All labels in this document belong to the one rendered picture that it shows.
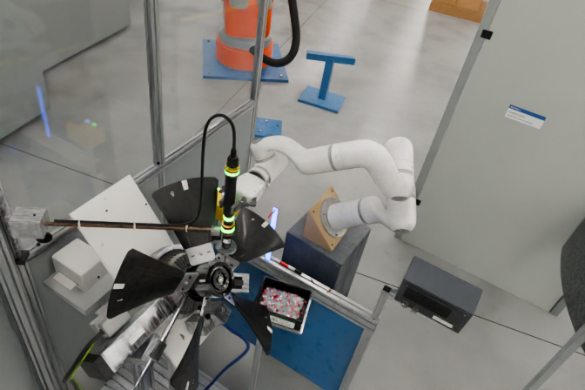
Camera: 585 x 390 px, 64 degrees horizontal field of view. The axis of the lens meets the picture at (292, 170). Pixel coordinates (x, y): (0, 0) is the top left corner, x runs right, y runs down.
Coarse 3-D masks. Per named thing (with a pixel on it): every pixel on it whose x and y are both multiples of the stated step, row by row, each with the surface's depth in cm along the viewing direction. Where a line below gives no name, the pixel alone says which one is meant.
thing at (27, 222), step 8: (16, 208) 146; (24, 208) 147; (32, 208) 147; (40, 208) 148; (8, 216) 142; (16, 216) 144; (24, 216) 144; (32, 216) 145; (40, 216) 145; (48, 216) 150; (8, 224) 144; (16, 224) 142; (24, 224) 142; (32, 224) 143; (40, 224) 144; (16, 232) 144; (24, 232) 145; (32, 232) 145; (40, 232) 145
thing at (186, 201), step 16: (160, 192) 156; (176, 192) 157; (192, 192) 159; (208, 192) 160; (160, 208) 156; (176, 208) 157; (192, 208) 158; (208, 208) 160; (192, 224) 158; (208, 224) 159; (192, 240) 159; (208, 240) 159
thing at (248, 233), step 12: (240, 216) 182; (240, 228) 178; (252, 228) 180; (264, 228) 182; (240, 240) 174; (252, 240) 176; (264, 240) 178; (276, 240) 181; (240, 252) 170; (252, 252) 172; (264, 252) 174
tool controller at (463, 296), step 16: (416, 272) 168; (432, 272) 168; (448, 272) 168; (400, 288) 172; (416, 288) 166; (432, 288) 164; (448, 288) 164; (464, 288) 164; (480, 288) 165; (416, 304) 174; (432, 304) 167; (448, 304) 162; (464, 304) 161; (448, 320) 169; (464, 320) 164
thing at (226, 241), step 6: (234, 150) 135; (228, 156) 137; (234, 156) 136; (228, 162) 137; (234, 162) 136; (234, 168) 138; (222, 234) 157; (222, 240) 158; (228, 240) 157; (222, 246) 160; (228, 246) 160
